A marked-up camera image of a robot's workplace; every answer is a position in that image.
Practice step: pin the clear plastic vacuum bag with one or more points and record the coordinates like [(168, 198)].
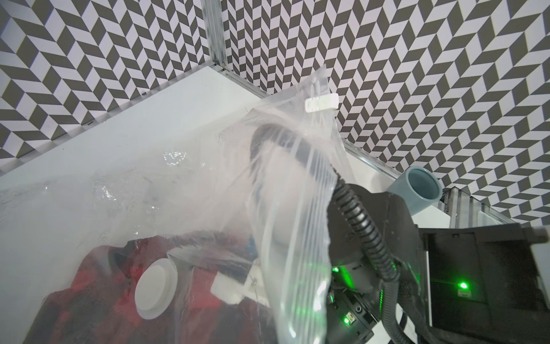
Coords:
[(202, 155)]

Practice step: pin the teal mug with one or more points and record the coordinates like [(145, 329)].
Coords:
[(418, 187)]

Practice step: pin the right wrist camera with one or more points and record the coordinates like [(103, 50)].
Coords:
[(232, 292)]

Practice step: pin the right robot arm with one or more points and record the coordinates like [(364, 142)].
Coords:
[(476, 285)]

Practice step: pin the red black plaid shirt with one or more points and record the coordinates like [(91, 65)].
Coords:
[(99, 305)]

